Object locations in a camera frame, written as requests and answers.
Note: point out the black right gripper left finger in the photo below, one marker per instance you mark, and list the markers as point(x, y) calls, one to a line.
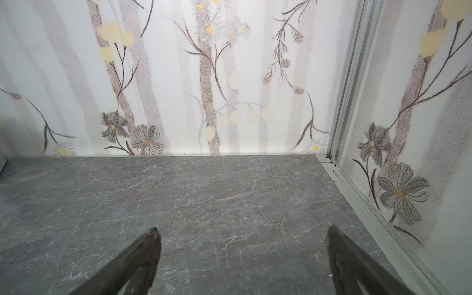
point(133, 270)

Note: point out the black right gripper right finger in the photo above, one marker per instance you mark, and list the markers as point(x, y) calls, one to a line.
point(355, 272)

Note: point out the aluminium corner frame post right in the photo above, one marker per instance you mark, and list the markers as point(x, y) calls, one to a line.
point(351, 77)

